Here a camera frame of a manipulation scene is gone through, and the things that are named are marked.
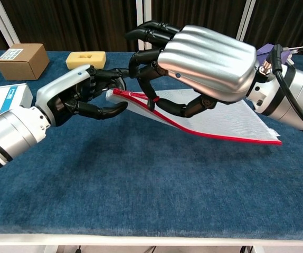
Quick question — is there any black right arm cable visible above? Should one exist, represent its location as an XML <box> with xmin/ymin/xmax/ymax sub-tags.
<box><xmin>269</xmin><ymin>44</ymin><xmax>303</xmax><ymax>138</ymax></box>

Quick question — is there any yellow sponge block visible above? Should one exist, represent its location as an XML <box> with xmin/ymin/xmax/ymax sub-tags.
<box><xmin>65</xmin><ymin>51</ymin><xmax>107</xmax><ymax>71</ymax></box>

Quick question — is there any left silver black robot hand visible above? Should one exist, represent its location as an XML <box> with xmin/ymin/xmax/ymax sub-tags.
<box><xmin>34</xmin><ymin>64</ymin><xmax>129</xmax><ymax>128</ymax></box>

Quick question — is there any white and blue box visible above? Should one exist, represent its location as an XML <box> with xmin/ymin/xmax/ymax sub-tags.
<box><xmin>0</xmin><ymin>83</ymin><xmax>34</xmax><ymax>116</ymax></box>

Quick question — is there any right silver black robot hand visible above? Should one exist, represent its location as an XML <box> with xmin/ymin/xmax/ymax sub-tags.
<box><xmin>125</xmin><ymin>21</ymin><xmax>259</xmax><ymax>118</ymax></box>

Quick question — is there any silver zip pouch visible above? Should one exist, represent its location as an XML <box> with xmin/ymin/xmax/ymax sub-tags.
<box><xmin>105</xmin><ymin>89</ymin><xmax>283</xmax><ymax>147</ymax></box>

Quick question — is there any white frame post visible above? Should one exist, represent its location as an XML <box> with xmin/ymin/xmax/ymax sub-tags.
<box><xmin>136</xmin><ymin>0</ymin><xmax>153</xmax><ymax>51</ymax></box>
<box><xmin>235</xmin><ymin>0</ymin><xmax>256</xmax><ymax>43</ymax></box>
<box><xmin>0</xmin><ymin>0</ymin><xmax>21</xmax><ymax>51</ymax></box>

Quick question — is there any purple cube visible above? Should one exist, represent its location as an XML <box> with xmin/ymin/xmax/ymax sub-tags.
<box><xmin>255</xmin><ymin>43</ymin><xmax>292</xmax><ymax>63</ymax></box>

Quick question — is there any blue table cloth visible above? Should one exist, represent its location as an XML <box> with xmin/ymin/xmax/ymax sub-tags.
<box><xmin>0</xmin><ymin>50</ymin><xmax>303</xmax><ymax>239</ymax></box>

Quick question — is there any brown cardboard box white label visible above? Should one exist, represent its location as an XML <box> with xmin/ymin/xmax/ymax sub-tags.
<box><xmin>0</xmin><ymin>43</ymin><xmax>51</xmax><ymax>81</ymax></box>

